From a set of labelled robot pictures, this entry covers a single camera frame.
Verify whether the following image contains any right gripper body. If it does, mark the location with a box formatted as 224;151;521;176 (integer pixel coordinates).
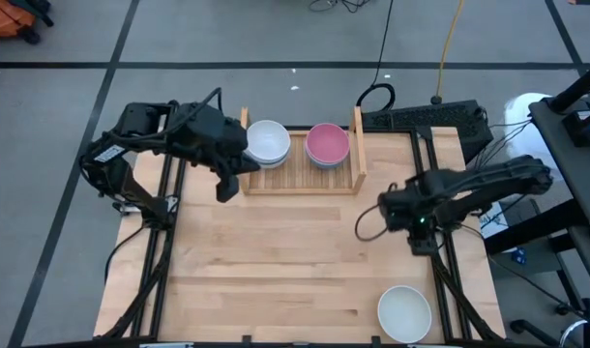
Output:
379;186;444;236

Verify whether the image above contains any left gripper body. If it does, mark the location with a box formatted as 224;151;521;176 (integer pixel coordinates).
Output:
178;101;251;173

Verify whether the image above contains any blue ceramic bowl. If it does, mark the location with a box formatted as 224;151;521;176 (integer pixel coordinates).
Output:
308;157;349;170

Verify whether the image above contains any pink ceramic bowl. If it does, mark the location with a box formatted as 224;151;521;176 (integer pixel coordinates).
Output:
304;123;351;168

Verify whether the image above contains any wooden slatted shelf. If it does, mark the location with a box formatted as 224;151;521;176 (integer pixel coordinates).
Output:
235;105;368;196

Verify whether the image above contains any white printed paper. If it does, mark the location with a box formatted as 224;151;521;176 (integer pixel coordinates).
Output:
481;202;510;239

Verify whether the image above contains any black perforated computer case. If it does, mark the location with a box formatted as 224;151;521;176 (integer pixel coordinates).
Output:
361;100;494;163

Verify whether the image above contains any white plastic bag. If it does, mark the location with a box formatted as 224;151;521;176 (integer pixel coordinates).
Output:
503;92;567;199

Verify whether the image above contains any black desk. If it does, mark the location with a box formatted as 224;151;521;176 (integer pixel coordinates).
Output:
483;57;590;310

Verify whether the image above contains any black office chair base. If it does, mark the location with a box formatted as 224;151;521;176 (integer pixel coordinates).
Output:
510;297;590;348

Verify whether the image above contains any black box with label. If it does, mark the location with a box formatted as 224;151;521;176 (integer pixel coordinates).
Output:
561;108;590;149

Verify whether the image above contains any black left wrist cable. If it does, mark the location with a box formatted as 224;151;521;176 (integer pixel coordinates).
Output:
168;86;223;134

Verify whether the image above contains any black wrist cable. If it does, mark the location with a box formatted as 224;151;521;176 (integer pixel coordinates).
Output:
354;202;398;243
168;86;223;134

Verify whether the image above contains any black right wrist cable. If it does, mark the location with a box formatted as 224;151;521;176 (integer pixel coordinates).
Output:
354;202;398;243

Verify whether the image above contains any silver left arm base bracket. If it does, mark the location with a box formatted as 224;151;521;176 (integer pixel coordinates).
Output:
113;195;178;217

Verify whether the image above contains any black left base cable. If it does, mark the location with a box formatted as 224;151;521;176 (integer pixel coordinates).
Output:
103;222;149;286

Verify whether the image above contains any black metal table frame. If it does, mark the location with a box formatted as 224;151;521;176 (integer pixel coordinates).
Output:
99;124;507;348

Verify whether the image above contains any yellow floor cable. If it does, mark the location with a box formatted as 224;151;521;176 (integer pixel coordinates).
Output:
429;0;468;106

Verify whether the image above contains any black floor cable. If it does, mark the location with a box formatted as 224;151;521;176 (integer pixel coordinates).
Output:
355;0;397;113

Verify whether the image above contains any black tangled cable bundle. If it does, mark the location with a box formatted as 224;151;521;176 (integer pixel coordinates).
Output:
307;0;373;15

